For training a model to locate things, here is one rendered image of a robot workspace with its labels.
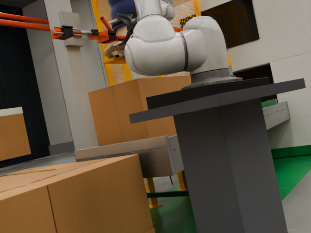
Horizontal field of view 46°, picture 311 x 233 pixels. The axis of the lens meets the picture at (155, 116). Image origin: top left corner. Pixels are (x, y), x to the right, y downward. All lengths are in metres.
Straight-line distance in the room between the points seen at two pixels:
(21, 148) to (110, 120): 1.18
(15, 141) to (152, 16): 2.02
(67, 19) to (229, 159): 2.37
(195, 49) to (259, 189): 0.57
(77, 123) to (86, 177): 1.66
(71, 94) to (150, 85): 1.31
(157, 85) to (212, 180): 0.95
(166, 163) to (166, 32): 0.78
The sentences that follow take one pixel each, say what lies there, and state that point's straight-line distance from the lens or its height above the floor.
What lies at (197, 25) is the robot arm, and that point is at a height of 1.03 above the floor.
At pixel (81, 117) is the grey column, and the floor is 0.84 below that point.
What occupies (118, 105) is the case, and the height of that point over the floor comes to 0.82.
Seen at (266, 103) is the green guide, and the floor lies 0.62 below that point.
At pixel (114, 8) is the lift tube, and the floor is 1.45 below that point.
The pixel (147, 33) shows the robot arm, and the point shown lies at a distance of 1.38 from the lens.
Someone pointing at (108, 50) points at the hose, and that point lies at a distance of 2.33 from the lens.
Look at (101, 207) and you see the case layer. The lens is 1.71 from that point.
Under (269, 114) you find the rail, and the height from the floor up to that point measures 0.52.
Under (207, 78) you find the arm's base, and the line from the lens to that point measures 1.40.
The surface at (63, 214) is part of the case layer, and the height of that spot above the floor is 0.41.
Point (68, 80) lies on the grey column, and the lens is 3.32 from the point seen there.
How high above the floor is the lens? 0.72
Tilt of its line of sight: level
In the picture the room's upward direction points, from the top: 12 degrees counter-clockwise
